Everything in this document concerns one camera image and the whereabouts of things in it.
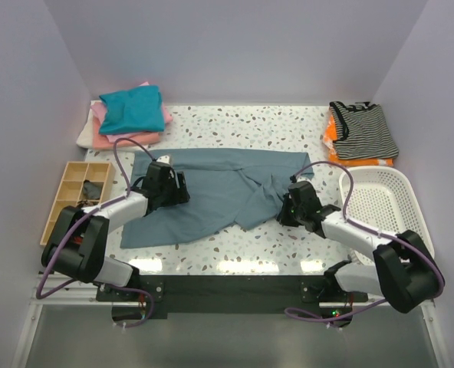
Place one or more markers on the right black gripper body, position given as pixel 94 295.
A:
pixel 287 215

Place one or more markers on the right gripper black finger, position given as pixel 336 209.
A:
pixel 287 218
pixel 287 202

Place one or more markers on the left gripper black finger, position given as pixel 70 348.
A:
pixel 181 182
pixel 178 196

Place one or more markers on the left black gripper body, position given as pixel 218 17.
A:
pixel 179 188

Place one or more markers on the grey-blue t-shirt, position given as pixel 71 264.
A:
pixel 226 186

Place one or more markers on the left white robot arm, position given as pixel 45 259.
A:
pixel 77 245

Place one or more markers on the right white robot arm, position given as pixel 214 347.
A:
pixel 403 271

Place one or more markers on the dark items in tray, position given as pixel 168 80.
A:
pixel 90 194

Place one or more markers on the salmon folded t-shirt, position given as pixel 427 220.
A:
pixel 100 142

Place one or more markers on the white perforated plastic basket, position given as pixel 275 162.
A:
pixel 383 198

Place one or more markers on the teal folded t-shirt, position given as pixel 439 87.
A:
pixel 133 109

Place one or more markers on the wooden compartment organizer tray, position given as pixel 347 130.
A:
pixel 70 187

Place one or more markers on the white folded t-shirt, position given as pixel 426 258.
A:
pixel 86 137

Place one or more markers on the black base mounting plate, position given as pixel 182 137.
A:
pixel 243 294

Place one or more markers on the black white striped t-shirt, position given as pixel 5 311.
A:
pixel 362 132

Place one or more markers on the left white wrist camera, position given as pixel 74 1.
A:
pixel 165 159

